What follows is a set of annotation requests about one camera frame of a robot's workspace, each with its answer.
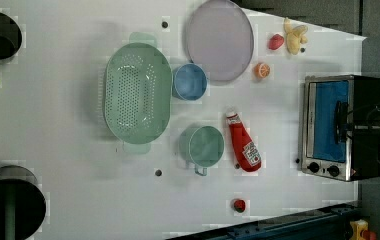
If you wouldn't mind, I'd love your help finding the small red tomato toy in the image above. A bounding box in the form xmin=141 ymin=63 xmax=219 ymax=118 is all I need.
xmin=232 ymin=199 xmax=246 ymax=213

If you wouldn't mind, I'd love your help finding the lavender plate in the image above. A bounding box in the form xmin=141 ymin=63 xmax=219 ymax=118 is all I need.
xmin=185 ymin=0 xmax=254 ymax=81

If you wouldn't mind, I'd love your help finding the green colander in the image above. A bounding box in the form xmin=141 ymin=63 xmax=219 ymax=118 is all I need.
xmin=103 ymin=32 xmax=173 ymax=154

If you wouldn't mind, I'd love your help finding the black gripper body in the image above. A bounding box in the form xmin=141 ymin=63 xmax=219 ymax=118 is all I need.
xmin=344 ymin=103 xmax=380 ymax=139

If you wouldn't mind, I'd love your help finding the blue bin edge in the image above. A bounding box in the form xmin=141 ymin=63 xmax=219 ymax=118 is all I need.
xmin=169 ymin=204 xmax=360 ymax=240

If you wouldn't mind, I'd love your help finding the red ketchup bottle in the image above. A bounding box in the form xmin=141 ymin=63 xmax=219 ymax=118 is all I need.
xmin=226 ymin=111 xmax=262 ymax=172

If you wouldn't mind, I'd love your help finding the blue cup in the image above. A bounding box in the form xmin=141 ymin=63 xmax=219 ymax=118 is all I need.
xmin=172 ymin=63 xmax=208 ymax=101

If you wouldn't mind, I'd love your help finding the red strawberry toy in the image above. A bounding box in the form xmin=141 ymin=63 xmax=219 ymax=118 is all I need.
xmin=268 ymin=34 xmax=284 ymax=50

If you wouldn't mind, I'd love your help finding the green mug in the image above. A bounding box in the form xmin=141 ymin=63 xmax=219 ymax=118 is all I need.
xmin=179 ymin=125 xmax=225 ymax=176

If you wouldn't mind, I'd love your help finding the peeled banana toy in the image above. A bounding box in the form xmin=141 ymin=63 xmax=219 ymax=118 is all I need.
xmin=284 ymin=18 xmax=308 ymax=55

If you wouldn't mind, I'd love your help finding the orange slice toy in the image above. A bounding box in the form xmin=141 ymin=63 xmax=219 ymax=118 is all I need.
xmin=254 ymin=63 xmax=270 ymax=79

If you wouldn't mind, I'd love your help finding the black toaster oven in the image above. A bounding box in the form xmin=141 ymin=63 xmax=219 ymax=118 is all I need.
xmin=300 ymin=75 xmax=380 ymax=182

